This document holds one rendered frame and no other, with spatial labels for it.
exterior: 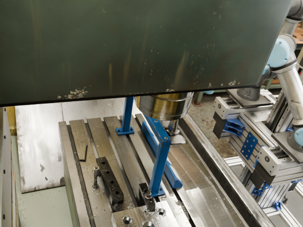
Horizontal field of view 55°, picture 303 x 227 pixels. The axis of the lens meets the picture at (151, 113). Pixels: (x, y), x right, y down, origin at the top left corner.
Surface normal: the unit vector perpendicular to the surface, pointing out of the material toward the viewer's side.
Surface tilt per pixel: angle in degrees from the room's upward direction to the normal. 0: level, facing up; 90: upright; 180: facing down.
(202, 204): 7
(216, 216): 8
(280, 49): 86
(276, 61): 84
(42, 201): 0
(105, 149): 0
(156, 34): 90
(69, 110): 24
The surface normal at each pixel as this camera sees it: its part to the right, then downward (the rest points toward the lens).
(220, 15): 0.36, 0.59
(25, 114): 0.29, -0.49
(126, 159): 0.15, -0.80
